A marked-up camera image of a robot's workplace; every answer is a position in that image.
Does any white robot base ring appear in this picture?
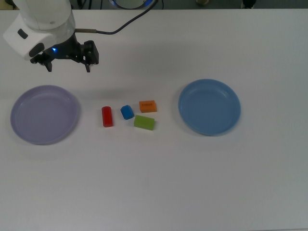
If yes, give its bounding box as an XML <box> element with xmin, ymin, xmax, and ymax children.
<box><xmin>109</xmin><ymin>0</ymin><xmax>158</xmax><ymax>10</ymax></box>

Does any red block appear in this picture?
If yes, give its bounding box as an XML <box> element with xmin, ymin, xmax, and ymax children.
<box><xmin>101</xmin><ymin>106</ymin><xmax>114</xmax><ymax>128</ymax></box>

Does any orange block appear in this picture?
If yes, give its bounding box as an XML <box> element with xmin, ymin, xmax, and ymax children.
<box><xmin>139</xmin><ymin>100</ymin><xmax>158</xmax><ymax>114</ymax></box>

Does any green block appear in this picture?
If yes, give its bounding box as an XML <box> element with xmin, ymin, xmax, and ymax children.
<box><xmin>133</xmin><ymin>115</ymin><xmax>156</xmax><ymax>131</ymax></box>

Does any blue plate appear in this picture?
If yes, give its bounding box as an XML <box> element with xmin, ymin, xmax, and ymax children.
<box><xmin>178</xmin><ymin>78</ymin><xmax>242</xmax><ymax>137</ymax></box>

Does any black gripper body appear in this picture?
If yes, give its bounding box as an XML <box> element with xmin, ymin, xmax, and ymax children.
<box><xmin>42</xmin><ymin>33</ymin><xmax>85</xmax><ymax>64</ymax></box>

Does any purple plate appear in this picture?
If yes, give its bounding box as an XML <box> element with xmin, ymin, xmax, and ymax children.
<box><xmin>10</xmin><ymin>84</ymin><xmax>81</xmax><ymax>145</ymax></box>

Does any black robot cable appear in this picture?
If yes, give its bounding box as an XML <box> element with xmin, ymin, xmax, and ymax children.
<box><xmin>74</xmin><ymin>0</ymin><xmax>161</xmax><ymax>36</ymax></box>

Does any blue block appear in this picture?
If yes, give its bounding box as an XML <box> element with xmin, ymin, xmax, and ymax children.
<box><xmin>120</xmin><ymin>104</ymin><xmax>135</xmax><ymax>120</ymax></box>

